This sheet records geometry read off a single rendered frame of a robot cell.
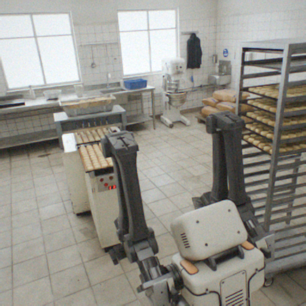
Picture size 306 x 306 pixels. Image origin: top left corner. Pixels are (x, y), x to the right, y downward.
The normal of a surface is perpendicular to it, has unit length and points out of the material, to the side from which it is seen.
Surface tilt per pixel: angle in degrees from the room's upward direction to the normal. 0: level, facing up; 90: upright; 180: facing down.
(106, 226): 90
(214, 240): 48
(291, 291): 0
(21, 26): 90
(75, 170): 90
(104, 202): 90
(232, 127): 79
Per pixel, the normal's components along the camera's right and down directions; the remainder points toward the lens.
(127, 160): 0.40, 0.18
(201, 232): 0.27, -0.36
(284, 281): -0.06, -0.91
